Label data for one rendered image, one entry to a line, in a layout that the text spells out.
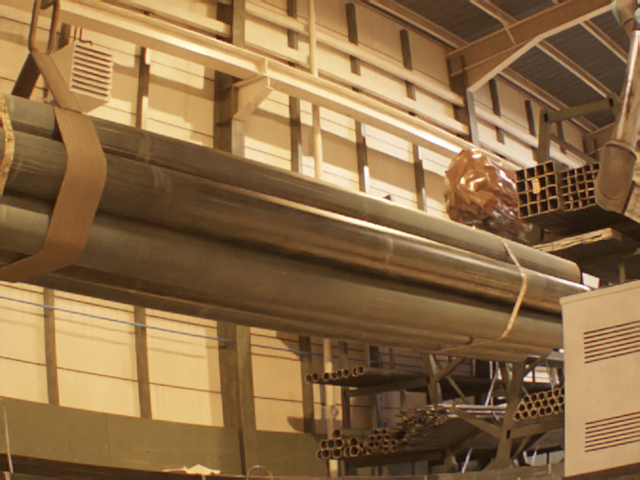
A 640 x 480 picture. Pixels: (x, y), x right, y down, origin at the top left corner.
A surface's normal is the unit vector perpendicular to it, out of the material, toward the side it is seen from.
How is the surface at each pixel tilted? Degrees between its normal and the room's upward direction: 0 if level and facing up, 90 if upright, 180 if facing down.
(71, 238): 120
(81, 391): 90
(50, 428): 90
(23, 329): 90
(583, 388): 90
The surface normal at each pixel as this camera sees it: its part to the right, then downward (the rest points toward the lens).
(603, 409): -0.58, -0.17
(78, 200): 0.69, 0.33
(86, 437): 0.78, -0.18
